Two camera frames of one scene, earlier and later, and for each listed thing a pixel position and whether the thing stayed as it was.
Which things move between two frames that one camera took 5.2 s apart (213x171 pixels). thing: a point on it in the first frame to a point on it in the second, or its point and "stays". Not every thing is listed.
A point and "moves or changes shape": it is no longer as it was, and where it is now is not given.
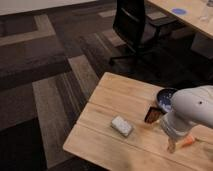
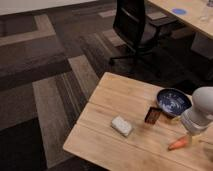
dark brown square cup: x=152 y=114 stays
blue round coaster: x=179 y=11 stays
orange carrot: x=188 y=140 moves or changes shape
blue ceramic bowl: x=163 y=99 stays
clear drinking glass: x=205 y=17 stays
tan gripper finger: x=171 y=145 to x=189 y=140
